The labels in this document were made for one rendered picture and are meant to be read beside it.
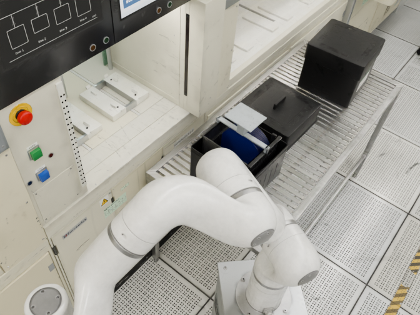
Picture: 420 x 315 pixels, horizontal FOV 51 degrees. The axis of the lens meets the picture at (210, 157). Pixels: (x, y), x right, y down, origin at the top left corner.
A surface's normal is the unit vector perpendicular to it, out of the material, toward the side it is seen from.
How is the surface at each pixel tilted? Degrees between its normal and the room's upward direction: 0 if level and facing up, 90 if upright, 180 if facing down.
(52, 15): 90
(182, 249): 0
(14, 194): 90
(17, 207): 90
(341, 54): 0
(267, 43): 0
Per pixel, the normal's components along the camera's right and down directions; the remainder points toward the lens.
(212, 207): 0.15, 0.20
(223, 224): -0.13, 0.38
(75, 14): 0.78, 0.51
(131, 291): 0.07, -0.65
